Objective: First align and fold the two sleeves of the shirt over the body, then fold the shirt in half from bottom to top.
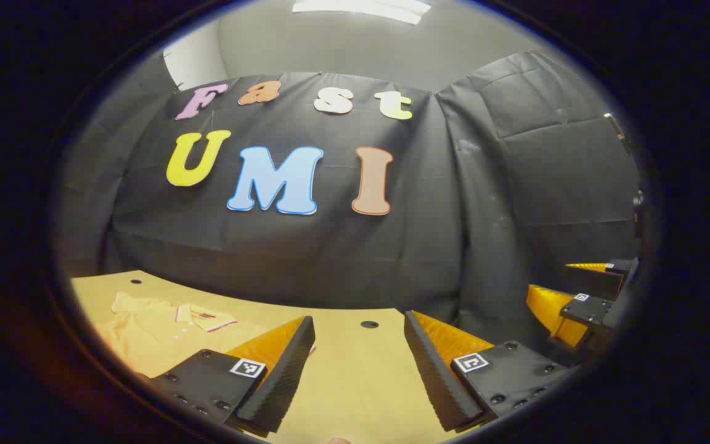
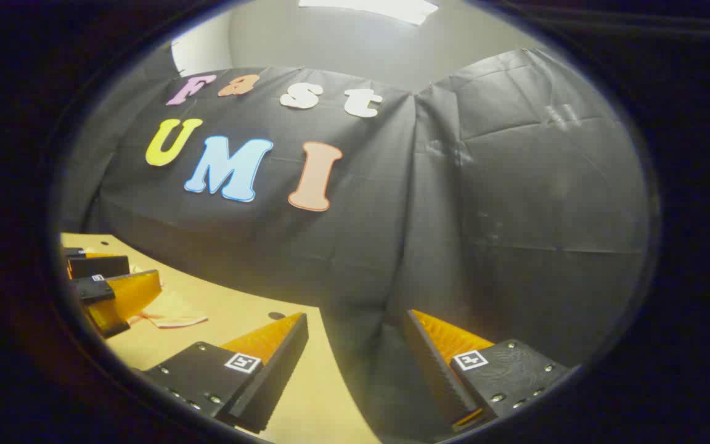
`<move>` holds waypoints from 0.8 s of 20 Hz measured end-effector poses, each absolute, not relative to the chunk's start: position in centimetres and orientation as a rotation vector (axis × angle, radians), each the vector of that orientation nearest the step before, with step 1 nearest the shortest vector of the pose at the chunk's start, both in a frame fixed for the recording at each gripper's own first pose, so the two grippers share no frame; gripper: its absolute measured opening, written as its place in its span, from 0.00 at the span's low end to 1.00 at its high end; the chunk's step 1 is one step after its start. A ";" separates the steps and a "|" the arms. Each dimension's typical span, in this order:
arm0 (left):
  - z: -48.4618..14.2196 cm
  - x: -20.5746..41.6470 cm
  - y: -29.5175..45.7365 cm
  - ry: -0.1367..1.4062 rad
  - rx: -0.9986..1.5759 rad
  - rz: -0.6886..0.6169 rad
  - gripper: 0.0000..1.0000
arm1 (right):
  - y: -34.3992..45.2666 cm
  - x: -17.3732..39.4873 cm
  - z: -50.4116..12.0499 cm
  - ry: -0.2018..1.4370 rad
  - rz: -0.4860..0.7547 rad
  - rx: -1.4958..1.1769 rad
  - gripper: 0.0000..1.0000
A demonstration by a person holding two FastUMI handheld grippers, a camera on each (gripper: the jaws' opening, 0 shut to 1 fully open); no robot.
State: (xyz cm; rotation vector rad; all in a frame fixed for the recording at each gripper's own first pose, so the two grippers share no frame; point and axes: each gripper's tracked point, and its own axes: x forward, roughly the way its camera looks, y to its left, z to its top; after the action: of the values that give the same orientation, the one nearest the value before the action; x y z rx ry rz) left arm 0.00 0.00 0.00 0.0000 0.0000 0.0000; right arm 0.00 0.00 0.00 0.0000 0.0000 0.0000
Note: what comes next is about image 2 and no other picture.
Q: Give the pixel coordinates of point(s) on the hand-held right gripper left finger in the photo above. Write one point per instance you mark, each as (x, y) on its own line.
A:
(278, 364)

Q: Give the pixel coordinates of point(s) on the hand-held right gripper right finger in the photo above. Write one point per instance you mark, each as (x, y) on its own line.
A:
(438, 370)

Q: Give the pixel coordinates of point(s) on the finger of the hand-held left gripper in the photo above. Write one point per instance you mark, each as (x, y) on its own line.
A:
(130, 293)
(99, 266)

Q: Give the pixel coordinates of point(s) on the orange T-shirt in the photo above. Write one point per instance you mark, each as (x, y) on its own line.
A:
(173, 308)

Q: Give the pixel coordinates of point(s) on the black backdrop cloth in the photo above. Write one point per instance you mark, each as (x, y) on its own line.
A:
(453, 203)

